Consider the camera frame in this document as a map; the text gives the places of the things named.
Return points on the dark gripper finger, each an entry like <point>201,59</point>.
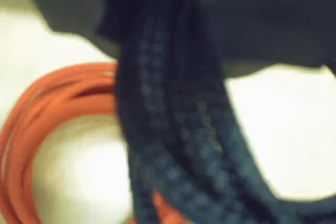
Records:
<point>267,19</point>
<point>73,3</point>

